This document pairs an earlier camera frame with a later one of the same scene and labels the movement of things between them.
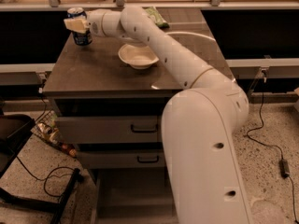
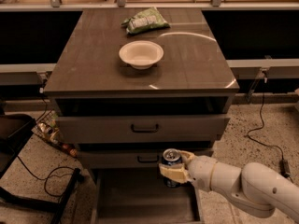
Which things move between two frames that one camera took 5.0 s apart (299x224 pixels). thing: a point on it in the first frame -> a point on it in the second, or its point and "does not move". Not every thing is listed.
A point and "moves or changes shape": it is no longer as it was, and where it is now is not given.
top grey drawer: x=107 y=129 does not move
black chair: x=14 y=129 does not move
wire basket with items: x=47 y=128 does not move
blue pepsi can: x=79 y=38 moves or changes shape
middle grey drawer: x=121 y=159 does not move
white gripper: x=93 y=23 -> x=201 y=170
